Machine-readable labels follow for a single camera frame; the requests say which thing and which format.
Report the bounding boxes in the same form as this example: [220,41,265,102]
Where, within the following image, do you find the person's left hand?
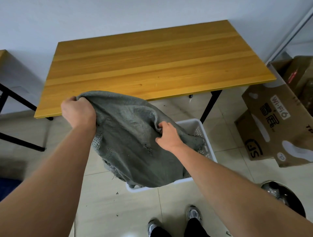
[61,96,97,129]

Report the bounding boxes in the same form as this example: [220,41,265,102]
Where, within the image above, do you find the person's right hand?
[155,121,185,152]

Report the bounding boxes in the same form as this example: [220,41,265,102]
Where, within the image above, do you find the grey knitted cloth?
[76,91,205,188]

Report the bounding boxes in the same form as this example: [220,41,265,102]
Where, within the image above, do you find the person's left forearm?
[0,123,97,237]

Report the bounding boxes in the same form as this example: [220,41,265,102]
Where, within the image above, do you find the person's right forearm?
[171,143,313,237]

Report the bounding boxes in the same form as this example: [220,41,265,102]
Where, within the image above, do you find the white plastic laundry basket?
[126,119,218,193]

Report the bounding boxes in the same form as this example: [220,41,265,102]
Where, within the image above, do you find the person's right grey sneaker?
[186,206,203,224]

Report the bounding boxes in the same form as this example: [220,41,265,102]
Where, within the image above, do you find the person's grey sneaker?
[147,219,163,237]
[186,206,203,224]

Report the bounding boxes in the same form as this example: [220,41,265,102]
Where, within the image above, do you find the person's left grey sneaker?
[147,219,163,237]

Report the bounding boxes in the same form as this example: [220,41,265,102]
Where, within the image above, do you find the person's black trousers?
[152,218,211,237]

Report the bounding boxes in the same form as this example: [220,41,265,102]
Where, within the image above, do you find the blue floor mat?
[0,178,23,202]

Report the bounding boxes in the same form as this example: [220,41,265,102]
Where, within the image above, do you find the large printed cardboard box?
[234,83,313,168]

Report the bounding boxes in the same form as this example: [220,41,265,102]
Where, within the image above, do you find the round metal waste bin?
[261,181,306,218]

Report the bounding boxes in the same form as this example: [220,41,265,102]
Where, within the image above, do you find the brown cardboard box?
[268,56,313,109]

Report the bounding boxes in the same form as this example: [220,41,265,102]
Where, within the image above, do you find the black metal side table frame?
[0,83,46,152]

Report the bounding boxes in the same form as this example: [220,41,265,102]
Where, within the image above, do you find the metal glass door frame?
[265,6,313,65]

